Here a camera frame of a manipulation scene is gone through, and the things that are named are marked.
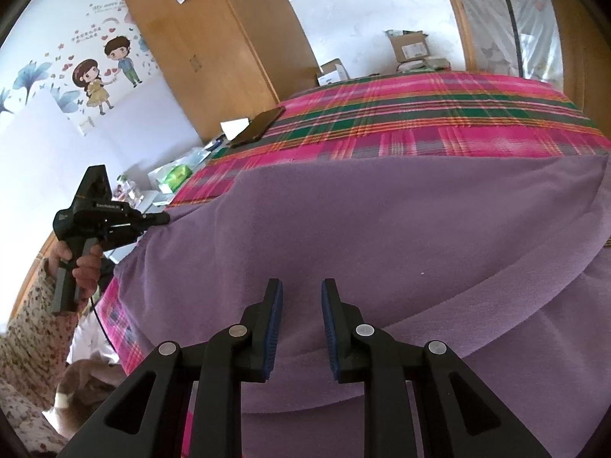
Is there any white cardboard box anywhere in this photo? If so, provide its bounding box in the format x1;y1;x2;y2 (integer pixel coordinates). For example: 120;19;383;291
316;58;351;87

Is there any person's floral jacket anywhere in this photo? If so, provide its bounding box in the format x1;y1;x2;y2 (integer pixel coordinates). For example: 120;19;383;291
0;329;129;458

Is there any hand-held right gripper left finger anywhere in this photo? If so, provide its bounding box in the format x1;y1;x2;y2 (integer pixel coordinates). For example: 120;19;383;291
60;277;284;458

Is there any wooden door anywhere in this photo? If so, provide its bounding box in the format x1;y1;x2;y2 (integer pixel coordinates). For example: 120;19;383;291
539;0;611;120

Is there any black hanging cable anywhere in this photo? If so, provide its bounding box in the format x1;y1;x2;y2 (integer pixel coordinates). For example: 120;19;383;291
494;0;526;77

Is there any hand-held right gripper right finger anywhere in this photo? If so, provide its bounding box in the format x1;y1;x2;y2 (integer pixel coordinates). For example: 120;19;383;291
321;277;550;458

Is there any person's left forearm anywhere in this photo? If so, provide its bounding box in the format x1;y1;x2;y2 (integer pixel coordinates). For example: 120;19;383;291
7;258;79;373

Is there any wooden wardrobe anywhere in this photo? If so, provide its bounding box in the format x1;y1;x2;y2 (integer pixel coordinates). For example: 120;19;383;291
123;0;320;146

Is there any green tissue pack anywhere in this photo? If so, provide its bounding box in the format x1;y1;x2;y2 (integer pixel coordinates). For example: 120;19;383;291
160;163;194;192

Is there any purple fleece garment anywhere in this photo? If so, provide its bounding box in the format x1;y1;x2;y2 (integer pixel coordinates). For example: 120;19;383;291
112;153;611;416

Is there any black smartphone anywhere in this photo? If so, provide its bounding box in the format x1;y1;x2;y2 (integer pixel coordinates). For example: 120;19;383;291
230;106;286;148

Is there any cluttered side table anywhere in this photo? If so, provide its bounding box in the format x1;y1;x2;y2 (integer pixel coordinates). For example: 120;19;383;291
115;134;230;215

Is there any white paper sheet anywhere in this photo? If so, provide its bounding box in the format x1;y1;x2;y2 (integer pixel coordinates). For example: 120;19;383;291
220;117;251;141

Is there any brown cardboard box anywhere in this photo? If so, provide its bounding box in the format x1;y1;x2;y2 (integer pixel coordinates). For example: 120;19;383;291
386;29;430;64

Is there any person's left hand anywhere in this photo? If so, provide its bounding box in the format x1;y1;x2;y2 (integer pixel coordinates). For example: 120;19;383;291
56;242;104;305

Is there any white satin cloth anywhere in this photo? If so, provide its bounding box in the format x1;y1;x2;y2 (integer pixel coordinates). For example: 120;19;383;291
67;315;120;366

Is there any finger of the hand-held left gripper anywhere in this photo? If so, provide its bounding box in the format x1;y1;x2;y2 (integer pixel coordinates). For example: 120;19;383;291
130;211;171;235

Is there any wooden door frame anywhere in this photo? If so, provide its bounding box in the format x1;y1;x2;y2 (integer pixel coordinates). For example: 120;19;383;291
436;0;478;73

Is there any pink green plaid bed sheet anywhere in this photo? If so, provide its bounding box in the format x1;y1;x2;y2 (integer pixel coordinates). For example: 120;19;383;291
98;71;611;458

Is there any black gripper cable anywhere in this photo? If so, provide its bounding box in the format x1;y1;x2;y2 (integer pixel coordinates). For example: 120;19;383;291
90;291;126;385

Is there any cartoon wall sticker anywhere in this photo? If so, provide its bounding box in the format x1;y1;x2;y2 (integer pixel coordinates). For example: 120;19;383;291
0;0;158;125

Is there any clear plastic door curtain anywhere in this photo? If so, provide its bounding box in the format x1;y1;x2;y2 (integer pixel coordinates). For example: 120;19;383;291
449;0;566;91

